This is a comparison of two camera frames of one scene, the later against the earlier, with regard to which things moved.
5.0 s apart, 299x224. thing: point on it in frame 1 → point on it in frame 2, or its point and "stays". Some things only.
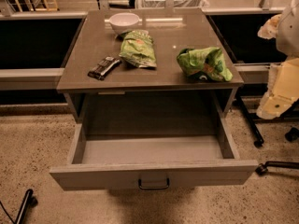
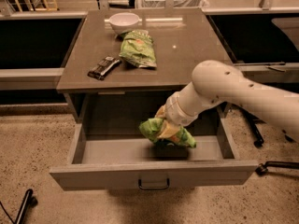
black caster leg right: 263,168 stays
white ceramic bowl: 122,21 stays
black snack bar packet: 104,68 stays
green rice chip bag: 204,63 → 151,128
